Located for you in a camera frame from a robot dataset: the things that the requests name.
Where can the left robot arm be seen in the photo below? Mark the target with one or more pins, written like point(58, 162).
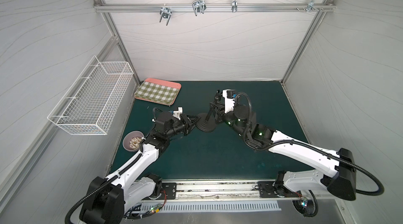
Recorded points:
point(108, 199)

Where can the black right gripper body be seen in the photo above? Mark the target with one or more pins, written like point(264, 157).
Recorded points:
point(217, 108)

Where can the green white checkered cloth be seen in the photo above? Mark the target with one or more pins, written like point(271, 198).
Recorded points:
point(156, 93)

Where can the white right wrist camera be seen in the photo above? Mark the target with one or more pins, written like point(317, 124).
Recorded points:
point(229, 99)

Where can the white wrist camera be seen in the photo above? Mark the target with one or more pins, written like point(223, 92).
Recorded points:
point(229, 99)
point(177, 113)

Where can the black microphone stand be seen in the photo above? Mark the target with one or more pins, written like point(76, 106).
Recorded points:
point(206, 123)

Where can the white wire basket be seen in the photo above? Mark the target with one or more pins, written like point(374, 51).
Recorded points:
point(91, 103)

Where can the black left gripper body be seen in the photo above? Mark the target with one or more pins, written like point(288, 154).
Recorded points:
point(186, 124)

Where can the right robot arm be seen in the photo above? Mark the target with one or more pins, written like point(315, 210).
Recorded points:
point(332, 171)

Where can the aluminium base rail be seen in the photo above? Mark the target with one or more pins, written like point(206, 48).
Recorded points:
point(239, 189)

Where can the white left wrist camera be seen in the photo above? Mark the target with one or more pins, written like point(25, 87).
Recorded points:
point(177, 113)

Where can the aluminium crossbar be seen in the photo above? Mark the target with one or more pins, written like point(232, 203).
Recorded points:
point(211, 8)

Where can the grey bowl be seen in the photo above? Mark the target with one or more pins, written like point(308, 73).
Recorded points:
point(132, 140)

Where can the metal hook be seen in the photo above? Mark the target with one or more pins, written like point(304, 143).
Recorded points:
point(165, 13)
point(310, 8)
point(199, 7)
point(234, 6)

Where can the pink plastic tray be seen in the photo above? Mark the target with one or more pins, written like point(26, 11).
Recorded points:
point(158, 91)

